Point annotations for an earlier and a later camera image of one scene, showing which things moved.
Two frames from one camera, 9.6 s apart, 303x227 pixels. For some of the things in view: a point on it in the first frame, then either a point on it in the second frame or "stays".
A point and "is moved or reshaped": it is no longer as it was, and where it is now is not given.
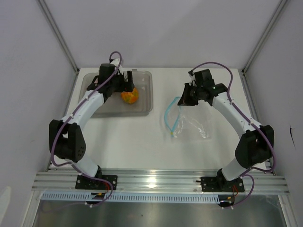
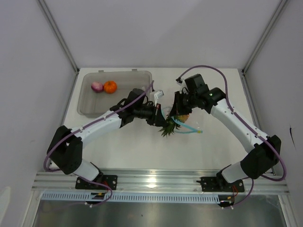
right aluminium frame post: x=279 y=8 stays
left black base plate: x=85 y=182 stays
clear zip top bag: x=190 y=120 is moved or reshaped
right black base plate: x=221 y=184 stays
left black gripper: x=125 y=86 → x=156 y=117
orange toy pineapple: x=130 y=97 → x=172 y=122
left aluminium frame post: x=58 y=33 stays
